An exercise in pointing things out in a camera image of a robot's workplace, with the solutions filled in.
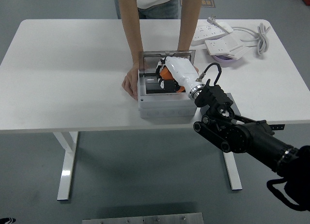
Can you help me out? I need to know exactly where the person's right hand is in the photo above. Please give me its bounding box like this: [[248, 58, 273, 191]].
[[122, 61, 140, 101]]

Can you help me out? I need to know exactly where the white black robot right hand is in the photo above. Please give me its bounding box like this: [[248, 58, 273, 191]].
[[155, 56, 204, 96]]

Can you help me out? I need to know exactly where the orange cylindrical battery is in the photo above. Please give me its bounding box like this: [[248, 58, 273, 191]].
[[159, 67, 186, 93]]

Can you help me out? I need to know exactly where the transparent hinged box lid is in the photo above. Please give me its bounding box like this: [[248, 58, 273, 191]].
[[139, 49, 196, 76]]

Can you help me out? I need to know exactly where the grey plastic electrical box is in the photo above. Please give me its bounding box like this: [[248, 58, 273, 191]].
[[137, 70, 198, 119]]

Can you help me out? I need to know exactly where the grey block battery holder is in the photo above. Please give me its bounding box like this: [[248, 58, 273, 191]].
[[199, 92, 241, 124]]

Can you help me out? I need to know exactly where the purple round bowl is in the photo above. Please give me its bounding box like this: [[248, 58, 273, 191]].
[[212, 53, 239, 64]]

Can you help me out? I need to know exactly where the long white power strip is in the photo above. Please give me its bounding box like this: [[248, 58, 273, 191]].
[[192, 25, 230, 46]]

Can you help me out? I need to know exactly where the brown floor sign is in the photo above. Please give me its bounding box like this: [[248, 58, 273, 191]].
[[179, 0, 216, 9]]

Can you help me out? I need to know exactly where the person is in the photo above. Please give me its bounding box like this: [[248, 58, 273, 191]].
[[137, 0, 181, 20]]

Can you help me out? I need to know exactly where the white table leg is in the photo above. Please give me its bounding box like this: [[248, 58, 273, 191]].
[[222, 150, 244, 191], [52, 131, 79, 201]]

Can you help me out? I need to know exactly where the black table control panel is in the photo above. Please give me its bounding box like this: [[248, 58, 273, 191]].
[[268, 124, 286, 132]]

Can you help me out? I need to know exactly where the grey metal plate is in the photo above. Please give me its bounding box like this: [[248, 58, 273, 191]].
[[82, 212, 204, 224]]

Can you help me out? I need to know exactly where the large white wall socket panel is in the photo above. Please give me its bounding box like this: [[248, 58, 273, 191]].
[[204, 36, 244, 56]]

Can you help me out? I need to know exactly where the small white switch panel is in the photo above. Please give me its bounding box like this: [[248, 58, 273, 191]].
[[226, 46, 249, 60]]

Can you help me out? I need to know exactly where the white power cord with plug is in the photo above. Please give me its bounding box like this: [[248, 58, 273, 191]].
[[206, 14, 271, 58]]

